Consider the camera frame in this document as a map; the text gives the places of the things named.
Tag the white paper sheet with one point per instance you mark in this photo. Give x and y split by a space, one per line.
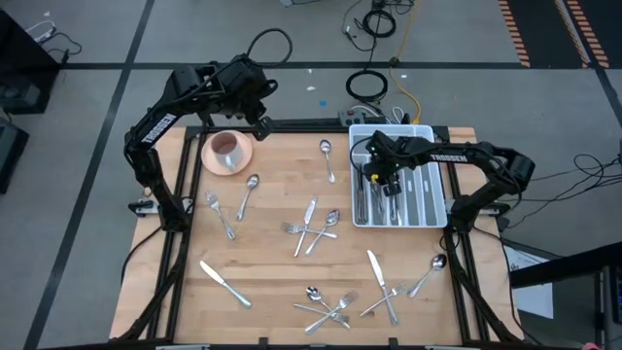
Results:
534 301

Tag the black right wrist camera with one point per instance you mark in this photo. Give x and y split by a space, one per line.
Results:
376 146

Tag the silver knife foreground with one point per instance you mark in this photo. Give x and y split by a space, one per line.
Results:
306 308

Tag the silver table knife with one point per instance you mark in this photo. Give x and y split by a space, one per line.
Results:
358 204
364 204
214 273
376 269
360 216
309 214
361 209

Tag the white cutlery tray grey liners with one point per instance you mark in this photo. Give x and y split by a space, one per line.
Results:
411 206

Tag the silver fork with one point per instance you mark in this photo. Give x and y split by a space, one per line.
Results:
318 325
228 228
374 307
323 234
375 209
380 209

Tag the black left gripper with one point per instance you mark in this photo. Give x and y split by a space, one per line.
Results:
248 90

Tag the black mat orange striped edges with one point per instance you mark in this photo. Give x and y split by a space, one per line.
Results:
544 29

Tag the black box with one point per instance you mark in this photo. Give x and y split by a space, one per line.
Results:
10 155

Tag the black beam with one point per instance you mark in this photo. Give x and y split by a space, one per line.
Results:
559 272

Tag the grey power strip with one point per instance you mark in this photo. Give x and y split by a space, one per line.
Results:
352 118

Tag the pink plate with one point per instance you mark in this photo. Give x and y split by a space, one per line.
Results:
243 146

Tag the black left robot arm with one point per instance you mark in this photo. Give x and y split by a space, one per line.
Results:
155 129

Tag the black cabinet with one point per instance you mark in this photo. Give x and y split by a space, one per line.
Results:
19 53

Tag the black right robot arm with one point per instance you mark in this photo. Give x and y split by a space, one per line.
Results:
486 158

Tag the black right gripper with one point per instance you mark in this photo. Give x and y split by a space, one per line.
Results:
401 160

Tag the white mug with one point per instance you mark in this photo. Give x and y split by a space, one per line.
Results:
224 145

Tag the silver spoon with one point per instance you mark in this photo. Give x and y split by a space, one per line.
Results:
325 145
397 211
252 181
333 217
392 211
314 293
439 262

